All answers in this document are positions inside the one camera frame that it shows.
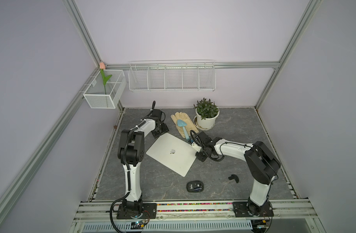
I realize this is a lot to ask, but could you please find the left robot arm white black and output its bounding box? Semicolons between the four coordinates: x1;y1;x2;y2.
117;101;169;218

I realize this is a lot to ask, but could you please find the white plant pot saucer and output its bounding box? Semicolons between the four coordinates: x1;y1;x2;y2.
193;116;215;131

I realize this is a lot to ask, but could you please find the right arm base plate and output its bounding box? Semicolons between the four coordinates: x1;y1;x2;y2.
233;201;274;218

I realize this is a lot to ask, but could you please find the artificial pink tulip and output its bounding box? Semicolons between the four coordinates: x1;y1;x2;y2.
99;62;112;95

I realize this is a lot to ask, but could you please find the white mesh wall basket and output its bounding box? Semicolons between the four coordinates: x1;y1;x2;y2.
83;70;126;109

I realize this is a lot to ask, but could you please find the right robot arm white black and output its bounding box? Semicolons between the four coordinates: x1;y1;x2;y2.
190;130;281;218

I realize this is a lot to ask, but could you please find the black wireless mouse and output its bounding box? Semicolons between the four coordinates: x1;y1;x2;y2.
186;180;204;193

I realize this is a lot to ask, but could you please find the silver laptop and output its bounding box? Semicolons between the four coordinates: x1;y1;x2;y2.
146;133;196;177

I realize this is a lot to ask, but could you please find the white pot with green plant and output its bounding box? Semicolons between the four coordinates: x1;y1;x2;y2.
194;98;220;128

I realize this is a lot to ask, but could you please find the white wire wall shelf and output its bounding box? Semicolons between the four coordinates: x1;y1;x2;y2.
128;60;216;92

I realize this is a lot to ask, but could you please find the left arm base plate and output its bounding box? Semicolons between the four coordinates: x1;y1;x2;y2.
116;203;157;219

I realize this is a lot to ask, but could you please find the black mouse battery cover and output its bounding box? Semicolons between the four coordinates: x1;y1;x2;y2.
228;174;240;183

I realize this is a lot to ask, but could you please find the light blue garden trowel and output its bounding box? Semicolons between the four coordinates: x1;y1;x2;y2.
177;119;190;140

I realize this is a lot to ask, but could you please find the beige work glove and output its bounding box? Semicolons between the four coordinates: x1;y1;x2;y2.
170;112;199;139

